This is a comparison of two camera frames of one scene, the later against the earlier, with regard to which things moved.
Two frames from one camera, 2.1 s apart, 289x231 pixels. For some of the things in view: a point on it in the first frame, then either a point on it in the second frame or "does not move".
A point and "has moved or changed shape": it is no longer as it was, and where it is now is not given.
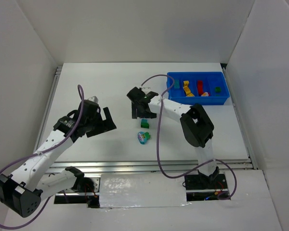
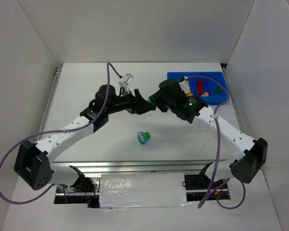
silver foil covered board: [123, 190] does not move
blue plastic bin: [203, 88] does not move
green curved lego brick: [145, 125] has moved or changed shape
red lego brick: [200, 87] does not move
